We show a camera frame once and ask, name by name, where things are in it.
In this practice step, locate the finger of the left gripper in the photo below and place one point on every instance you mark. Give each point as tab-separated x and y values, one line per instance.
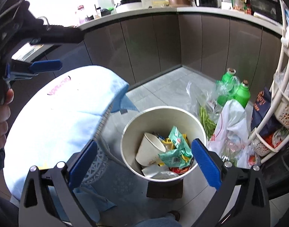
61	35
45	66

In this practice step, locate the person's left hand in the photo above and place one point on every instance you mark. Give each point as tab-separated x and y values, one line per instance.
5	113

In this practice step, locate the green bottle back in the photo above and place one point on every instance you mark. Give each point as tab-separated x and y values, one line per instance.
227	87

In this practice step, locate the red foil snack bag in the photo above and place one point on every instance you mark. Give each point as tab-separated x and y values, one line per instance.
180	171

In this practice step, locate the black microwave oven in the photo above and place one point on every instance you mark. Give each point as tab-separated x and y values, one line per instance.
268	8

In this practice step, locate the clear plastic bag with greens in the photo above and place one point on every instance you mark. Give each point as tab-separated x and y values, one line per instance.
204	106

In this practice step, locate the white paper cup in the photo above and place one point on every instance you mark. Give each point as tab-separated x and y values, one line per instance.
149	150

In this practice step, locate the green bottle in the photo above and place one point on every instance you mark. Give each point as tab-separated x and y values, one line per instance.
227	87
242	94

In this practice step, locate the white plastic bag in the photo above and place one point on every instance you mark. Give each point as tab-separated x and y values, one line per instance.
230	137

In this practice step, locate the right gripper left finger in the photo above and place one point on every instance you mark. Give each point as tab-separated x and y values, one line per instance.
79	163

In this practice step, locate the white paper trash bucket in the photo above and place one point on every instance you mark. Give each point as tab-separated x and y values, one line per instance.
159	122

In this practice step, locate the green bottle front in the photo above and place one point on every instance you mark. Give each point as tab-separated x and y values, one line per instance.
242	94

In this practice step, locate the green foil wrapper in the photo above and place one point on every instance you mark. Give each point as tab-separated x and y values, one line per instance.
181	142

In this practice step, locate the dark kitchen cabinets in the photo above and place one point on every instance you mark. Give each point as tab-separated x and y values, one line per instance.
142	47

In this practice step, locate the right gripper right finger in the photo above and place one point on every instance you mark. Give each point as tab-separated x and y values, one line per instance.
208	166

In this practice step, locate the navy shopping bag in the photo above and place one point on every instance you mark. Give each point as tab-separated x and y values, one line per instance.
260	108

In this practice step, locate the white rice cooker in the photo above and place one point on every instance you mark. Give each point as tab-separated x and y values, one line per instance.
127	5

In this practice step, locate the white plastic storage rack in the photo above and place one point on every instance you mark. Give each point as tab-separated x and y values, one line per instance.
277	91

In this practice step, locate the light blue cartoon tablecloth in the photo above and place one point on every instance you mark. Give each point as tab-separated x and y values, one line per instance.
59	120

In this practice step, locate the brown pot with lid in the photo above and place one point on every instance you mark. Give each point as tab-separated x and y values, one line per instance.
180	3

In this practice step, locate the yellow snack bag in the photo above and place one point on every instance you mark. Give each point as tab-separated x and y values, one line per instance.
173	156

